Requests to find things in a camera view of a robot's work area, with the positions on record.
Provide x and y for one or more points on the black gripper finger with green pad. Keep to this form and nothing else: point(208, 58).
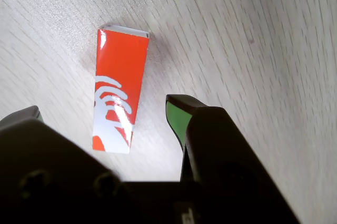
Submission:
point(52, 168)
point(223, 155)

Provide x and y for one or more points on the red and white carton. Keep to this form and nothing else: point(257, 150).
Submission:
point(118, 76)

